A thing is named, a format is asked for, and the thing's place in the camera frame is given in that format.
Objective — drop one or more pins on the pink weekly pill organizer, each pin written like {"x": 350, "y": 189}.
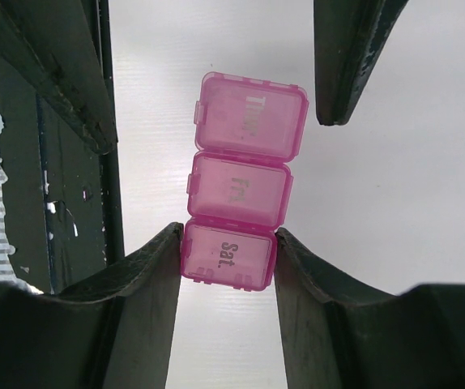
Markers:
{"x": 247, "y": 131}

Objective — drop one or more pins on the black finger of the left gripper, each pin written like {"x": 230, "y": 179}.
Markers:
{"x": 349, "y": 37}
{"x": 50, "y": 44}

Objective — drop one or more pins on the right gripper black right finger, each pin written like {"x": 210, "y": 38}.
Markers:
{"x": 338, "y": 332}

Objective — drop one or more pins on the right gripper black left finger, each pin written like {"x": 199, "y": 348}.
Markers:
{"x": 111, "y": 330}

